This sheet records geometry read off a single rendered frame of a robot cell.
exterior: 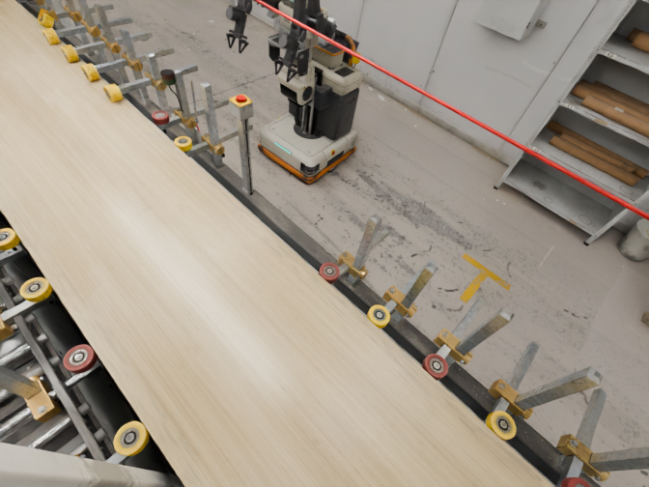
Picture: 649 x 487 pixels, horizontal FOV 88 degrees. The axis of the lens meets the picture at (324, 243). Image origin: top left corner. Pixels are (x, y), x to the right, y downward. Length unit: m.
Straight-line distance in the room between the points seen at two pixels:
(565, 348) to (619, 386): 0.35
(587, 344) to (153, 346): 2.66
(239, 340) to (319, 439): 0.39
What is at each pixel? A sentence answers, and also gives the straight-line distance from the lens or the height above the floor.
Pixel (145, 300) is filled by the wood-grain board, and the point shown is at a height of 0.90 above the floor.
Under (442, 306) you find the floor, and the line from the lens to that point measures 2.49.
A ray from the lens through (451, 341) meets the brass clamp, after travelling 1.37.
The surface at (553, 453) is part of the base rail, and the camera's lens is 1.63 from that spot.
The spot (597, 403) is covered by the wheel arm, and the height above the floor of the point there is 0.84.
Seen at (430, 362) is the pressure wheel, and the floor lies 0.91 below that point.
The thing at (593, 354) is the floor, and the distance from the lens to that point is 2.96.
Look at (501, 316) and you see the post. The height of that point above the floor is 1.15.
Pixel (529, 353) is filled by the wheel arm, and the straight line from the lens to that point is 1.56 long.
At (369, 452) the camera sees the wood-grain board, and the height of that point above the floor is 0.90.
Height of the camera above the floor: 2.00
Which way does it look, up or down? 53 degrees down
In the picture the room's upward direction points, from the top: 12 degrees clockwise
